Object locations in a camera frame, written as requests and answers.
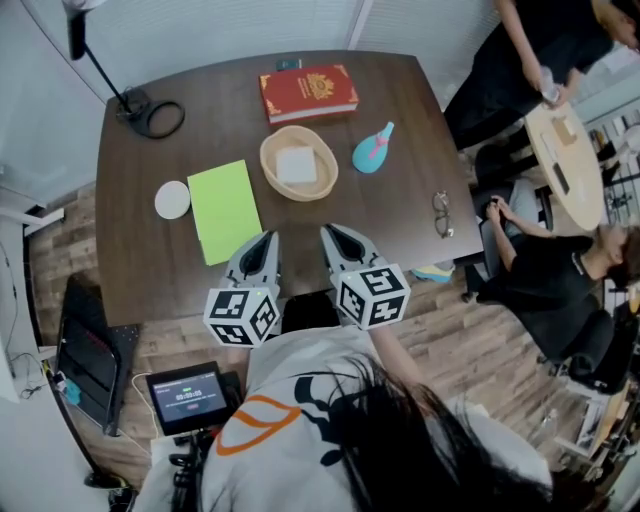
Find white paper cup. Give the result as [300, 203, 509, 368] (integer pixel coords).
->
[537, 67, 562, 109]

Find black wire shelf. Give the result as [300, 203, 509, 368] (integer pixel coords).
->
[587, 112, 640, 236]

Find person's white printed shirt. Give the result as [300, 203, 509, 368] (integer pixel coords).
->
[133, 324, 554, 512]

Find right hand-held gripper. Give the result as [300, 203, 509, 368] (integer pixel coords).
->
[320, 223, 413, 332]

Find green book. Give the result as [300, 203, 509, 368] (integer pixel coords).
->
[186, 159, 264, 267]

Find person's right forearm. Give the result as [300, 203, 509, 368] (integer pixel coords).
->
[368, 324, 431, 401]

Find white square block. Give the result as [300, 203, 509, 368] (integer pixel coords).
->
[274, 146, 319, 188]

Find white cable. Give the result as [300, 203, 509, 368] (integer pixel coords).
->
[131, 371, 157, 452]

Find black desk lamp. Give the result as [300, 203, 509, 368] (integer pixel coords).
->
[61, 0, 187, 141]

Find black touchscreen monitor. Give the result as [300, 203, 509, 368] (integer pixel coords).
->
[145, 360, 234, 438]

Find beige woven bowl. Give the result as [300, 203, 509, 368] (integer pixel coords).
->
[259, 124, 340, 203]

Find yellow blue sneaker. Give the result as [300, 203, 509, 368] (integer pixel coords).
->
[411, 263, 457, 286]

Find person's black trousers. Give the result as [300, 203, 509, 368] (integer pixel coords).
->
[281, 293, 347, 333]

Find black monitor stand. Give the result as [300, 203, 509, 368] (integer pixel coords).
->
[167, 428, 224, 512]

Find white round coaster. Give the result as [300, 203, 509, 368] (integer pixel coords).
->
[153, 179, 192, 221]

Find eyeglasses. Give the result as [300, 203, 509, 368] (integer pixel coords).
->
[431, 190, 455, 240]

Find black smartphone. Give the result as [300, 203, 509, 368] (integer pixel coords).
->
[551, 161, 572, 197]

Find brown cardboard box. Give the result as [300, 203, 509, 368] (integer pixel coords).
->
[550, 115, 577, 148]

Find red book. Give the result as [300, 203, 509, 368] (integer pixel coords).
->
[258, 63, 361, 127]

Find black case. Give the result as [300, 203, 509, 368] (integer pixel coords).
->
[53, 272, 142, 437]

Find blue spray bottle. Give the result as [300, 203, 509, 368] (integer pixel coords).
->
[351, 120, 397, 176]

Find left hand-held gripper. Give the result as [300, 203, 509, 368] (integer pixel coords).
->
[203, 230, 283, 350]

